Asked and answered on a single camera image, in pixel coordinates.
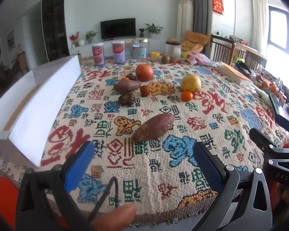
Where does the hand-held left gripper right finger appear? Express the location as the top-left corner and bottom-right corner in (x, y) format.
(193, 141), (273, 231)

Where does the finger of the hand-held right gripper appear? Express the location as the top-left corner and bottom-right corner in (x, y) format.
(275, 114), (289, 136)
(249, 127), (279, 153)

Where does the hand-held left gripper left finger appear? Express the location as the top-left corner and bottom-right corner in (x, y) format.
(14, 140), (104, 231)

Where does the long purple sweet potato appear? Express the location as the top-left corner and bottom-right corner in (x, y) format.
(131, 114), (175, 142)

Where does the white cardboard box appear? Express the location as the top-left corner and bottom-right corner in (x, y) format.
(0, 54), (82, 167)

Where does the yellow apple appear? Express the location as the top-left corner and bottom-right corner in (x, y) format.
(181, 74), (202, 93)

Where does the pointed purple sweet potato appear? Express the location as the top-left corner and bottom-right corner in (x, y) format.
(114, 79), (142, 93)

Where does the large red-orange apple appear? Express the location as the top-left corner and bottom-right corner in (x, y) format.
(135, 64), (155, 82)

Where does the person's right hand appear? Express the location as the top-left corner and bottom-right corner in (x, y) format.
(271, 182), (289, 210)

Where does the person's left hand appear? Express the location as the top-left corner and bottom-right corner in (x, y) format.
(90, 203), (137, 231)

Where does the printed tablecloth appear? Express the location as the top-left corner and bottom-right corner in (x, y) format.
(0, 59), (289, 227)

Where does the thick book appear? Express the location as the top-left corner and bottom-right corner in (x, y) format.
(216, 61), (254, 86)

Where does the large window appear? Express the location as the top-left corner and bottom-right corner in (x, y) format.
(267, 5), (289, 62)

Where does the dark wooden bench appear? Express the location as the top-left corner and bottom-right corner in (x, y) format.
(209, 35), (268, 66)

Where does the colourful plastic bag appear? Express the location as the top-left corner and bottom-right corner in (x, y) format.
(181, 51), (216, 66)

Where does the white curtain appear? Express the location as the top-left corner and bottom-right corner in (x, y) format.
(252, 0), (271, 54)

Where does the pink label can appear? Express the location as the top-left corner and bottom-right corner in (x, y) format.
(112, 41), (125, 64)
(92, 43), (105, 65)

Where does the orange bean bag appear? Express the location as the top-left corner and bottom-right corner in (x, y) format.
(181, 31), (210, 54)

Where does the clear jar black lid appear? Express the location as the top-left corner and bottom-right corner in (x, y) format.
(165, 41), (182, 59)

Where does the red flower arrangement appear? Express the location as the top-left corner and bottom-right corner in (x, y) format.
(70, 32), (80, 48)

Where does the white television cabinet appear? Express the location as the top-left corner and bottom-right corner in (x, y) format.
(69, 37), (162, 56)

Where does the clear jar gold lid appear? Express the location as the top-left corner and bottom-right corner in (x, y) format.
(131, 38), (149, 59)

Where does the black cabinet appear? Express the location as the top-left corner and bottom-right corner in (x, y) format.
(41, 0), (70, 62)

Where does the covered standing air conditioner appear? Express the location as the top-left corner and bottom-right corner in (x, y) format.
(177, 0), (193, 44)

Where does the black television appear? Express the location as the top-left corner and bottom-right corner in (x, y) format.
(100, 18), (136, 40)

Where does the grey curtain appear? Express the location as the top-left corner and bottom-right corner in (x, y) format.
(187, 0), (213, 35)

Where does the large leafy potted plant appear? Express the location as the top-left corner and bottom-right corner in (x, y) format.
(145, 23), (164, 38)

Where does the black cable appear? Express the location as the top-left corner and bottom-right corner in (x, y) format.
(87, 176), (119, 222)

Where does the red wall hanging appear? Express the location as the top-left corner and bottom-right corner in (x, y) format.
(212, 0), (224, 15)

